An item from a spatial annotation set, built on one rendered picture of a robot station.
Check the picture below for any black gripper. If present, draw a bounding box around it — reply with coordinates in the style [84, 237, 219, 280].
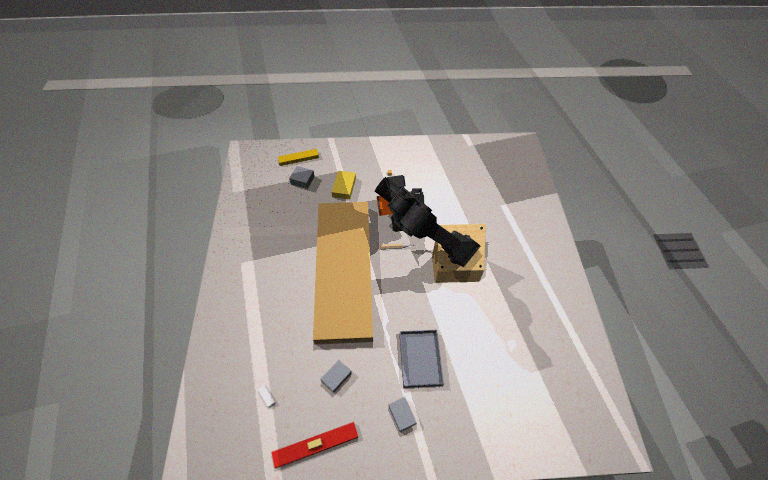
[387, 175, 406, 232]

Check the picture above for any small white rectangular block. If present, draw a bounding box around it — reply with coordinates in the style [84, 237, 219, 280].
[258, 385, 275, 408]

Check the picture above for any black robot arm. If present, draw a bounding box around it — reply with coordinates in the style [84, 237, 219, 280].
[374, 177, 481, 267]

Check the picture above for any tan wooden floor panel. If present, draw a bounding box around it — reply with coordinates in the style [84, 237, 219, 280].
[313, 202, 373, 345]

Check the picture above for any red flat bar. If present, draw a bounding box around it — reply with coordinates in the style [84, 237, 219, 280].
[272, 422, 358, 468]

